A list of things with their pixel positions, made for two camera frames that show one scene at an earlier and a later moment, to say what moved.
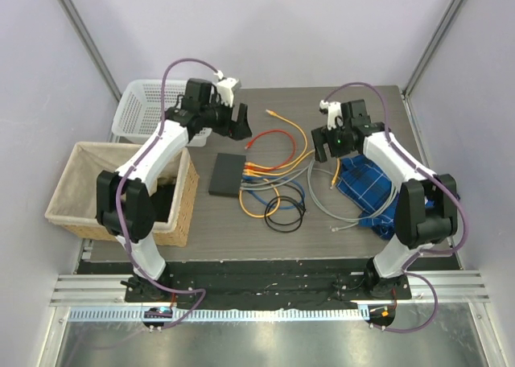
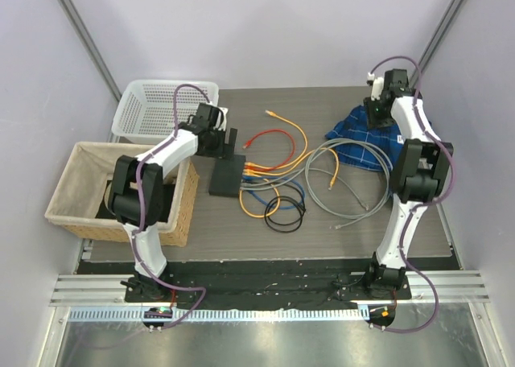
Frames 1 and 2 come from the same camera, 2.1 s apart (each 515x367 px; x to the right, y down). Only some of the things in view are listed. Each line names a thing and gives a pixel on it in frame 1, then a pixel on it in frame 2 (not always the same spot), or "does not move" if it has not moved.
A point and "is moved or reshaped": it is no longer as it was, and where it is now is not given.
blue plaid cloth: [371, 191] is moved or reshaped
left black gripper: [236, 129] to [224, 150]
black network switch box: [227, 175] does not move
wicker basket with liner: [72, 209] does not move
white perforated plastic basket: [138, 109] does not move
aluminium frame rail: [464, 288] does not move
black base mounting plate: [261, 282] does not move
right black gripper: [320, 135] to [373, 121]
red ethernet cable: [266, 169] does not move
